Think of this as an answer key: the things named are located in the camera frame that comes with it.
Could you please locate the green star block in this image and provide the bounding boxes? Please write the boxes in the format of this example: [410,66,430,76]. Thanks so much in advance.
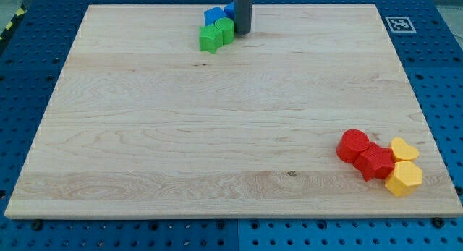
[199,24,223,54]

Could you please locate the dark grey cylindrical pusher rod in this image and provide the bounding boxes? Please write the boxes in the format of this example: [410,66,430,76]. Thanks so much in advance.
[233,0,252,35]

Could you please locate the white fiducial marker tag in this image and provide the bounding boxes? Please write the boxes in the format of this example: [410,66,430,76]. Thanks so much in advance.
[385,16,416,33]

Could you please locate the red circle block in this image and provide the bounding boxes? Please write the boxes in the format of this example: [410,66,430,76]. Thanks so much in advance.
[336,129,370,163]

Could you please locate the red star block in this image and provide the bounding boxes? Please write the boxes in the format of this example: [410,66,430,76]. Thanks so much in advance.
[353,142,394,182]

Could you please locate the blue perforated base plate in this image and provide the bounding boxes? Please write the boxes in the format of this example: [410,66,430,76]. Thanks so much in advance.
[1,0,462,250]

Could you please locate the yellow heart block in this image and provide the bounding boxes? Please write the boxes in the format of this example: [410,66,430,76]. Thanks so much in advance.
[389,137,420,161]

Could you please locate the yellow hexagon block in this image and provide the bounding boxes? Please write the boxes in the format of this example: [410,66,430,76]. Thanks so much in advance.
[385,161,422,197]

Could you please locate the blue cube block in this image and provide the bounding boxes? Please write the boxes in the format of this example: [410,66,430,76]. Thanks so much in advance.
[203,7,227,26]

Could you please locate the green circle block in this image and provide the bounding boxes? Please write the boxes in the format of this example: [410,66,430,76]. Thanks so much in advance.
[214,17,234,45]

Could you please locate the light wooden board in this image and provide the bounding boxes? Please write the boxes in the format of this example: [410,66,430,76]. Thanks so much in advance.
[5,4,462,220]

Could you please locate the blue block behind rod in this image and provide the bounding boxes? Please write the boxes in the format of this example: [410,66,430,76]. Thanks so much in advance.
[224,2,234,20]

